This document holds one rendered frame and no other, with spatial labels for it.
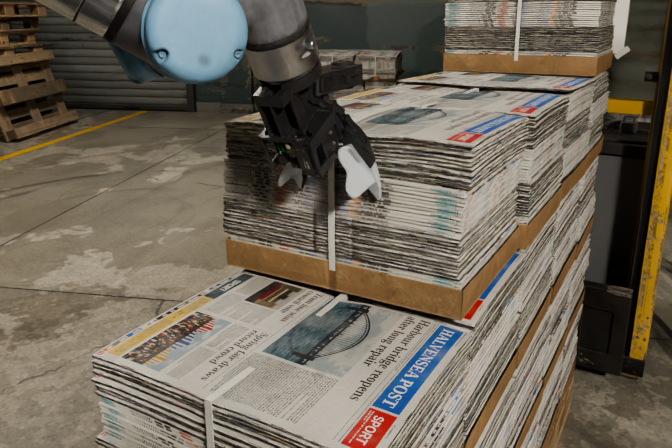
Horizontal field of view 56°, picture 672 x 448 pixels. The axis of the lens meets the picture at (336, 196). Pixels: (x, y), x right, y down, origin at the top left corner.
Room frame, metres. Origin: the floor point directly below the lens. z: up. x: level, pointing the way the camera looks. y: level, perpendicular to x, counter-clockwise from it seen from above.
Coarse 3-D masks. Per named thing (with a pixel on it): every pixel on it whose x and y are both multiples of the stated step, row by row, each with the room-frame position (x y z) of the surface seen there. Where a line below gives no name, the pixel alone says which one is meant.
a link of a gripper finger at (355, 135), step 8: (344, 120) 0.73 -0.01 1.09; (352, 120) 0.73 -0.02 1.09; (344, 128) 0.73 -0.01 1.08; (352, 128) 0.73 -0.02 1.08; (360, 128) 0.73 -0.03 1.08; (344, 136) 0.73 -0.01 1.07; (352, 136) 0.73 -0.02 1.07; (360, 136) 0.73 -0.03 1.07; (344, 144) 0.74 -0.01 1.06; (352, 144) 0.73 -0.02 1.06; (360, 144) 0.73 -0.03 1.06; (368, 144) 0.74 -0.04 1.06; (360, 152) 0.74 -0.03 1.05; (368, 152) 0.74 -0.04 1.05; (368, 160) 0.74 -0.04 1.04
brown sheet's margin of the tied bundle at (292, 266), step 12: (228, 240) 0.90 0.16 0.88; (228, 252) 0.90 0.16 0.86; (240, 252) 0.89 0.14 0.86; (252, 252) 0.88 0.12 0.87; (264, 252) 0.86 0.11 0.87; (276, 252) 0.85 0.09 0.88; (288, 252) 0.84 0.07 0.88; (228, 264) 0.90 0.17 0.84; (240, 264) 0.89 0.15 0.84; (252, 264) 0.88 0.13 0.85; (264, 264) 0.87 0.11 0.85; (276, 264) 0.85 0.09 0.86; (288, 264) 0.84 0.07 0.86; (300, 264) 0.83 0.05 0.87; (312, 264) 0.82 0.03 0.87; (288, 276) 0.84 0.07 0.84; (300, 276) 0.83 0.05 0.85; (312, 276) 0.82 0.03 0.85
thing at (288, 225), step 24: (240, 120) 0.90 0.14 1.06; (240, 144) 0.89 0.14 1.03; (240, 168) 0.89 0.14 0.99; (264, 168) 0.87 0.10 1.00; (240, 192) 0.89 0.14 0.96; (264, 192) 0.87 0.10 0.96; (288, 192) 0.85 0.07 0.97; (312, 192) 0.83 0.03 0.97; (240, 216) 0.89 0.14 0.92; (264, 216) 0.86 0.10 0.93; (288, 216) 0.84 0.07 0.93; (312, 216) 0.82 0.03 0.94; (240, 240) 0.89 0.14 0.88; (264, 240) 0.87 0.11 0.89; (288, 240) 0.84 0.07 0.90; (312, 240) 0.82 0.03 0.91
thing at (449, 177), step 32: (384, 128) 0.85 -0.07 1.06; (416, 128) 0.83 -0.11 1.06; (448, 128) 0.82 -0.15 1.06; (480, 128) 0.83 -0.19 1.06; (512, 128) 0.88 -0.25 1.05; (384, 160) 0.78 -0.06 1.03; (416, 160) 0.76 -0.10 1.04; (448, 160) 0.74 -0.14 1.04; (480, 160) 0.75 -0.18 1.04; (512, 160) 0.91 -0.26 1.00; (384, 192) 0.77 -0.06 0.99; (416, 192) 0.75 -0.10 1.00; (448, 192) 0.73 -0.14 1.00; (480, 192) 0.77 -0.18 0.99; (512, 192) 0.94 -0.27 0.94; (352, 224) 0.79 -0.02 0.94; (384, 224) 0.77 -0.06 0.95; (416, 224) 0.75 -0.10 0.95; (448, 224) 0.73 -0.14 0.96; (480, 224) 0.79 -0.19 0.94; (512, 224) 0.94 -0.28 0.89; (352, 256) 0.79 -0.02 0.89; (384, 256) 0.77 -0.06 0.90; (416, 256) 0.74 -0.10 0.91; (448, 256) 0.72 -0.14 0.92; (480, 256) 0.79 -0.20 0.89
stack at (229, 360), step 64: (576, 192) 1.43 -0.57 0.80; (512, 256) 0.95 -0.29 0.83; (192, 320) 0.73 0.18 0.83; (256, 320) 0.73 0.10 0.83; (320, 320) 0.73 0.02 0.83; (384, 320) 0.73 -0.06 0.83; (448, 320) 0.74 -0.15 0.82; (512, 320) 0.94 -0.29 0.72; (128, 384) 0.62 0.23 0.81; (192, 384) 0.59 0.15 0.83; (256, 384) 0.59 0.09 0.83; (320, 384) 0.59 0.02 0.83; (384, 384) 0.59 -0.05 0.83; (448, 384) 0.65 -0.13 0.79; (512, 384) 0.95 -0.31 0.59
